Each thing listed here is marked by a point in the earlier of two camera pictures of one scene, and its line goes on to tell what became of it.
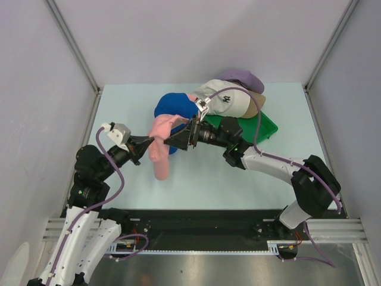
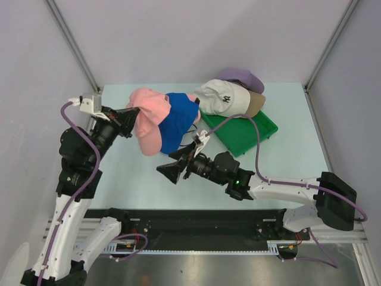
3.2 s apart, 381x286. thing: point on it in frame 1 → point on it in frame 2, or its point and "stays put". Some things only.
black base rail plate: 202,230 stays put
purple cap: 246,77 stays put
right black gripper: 191,134 → 171,170
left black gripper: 137,145 → 126,117
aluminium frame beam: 325,230 stays put
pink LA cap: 160,129 → 154,108
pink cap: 191,97 stays put
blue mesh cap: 176,104 stays put
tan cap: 252,109 stays put
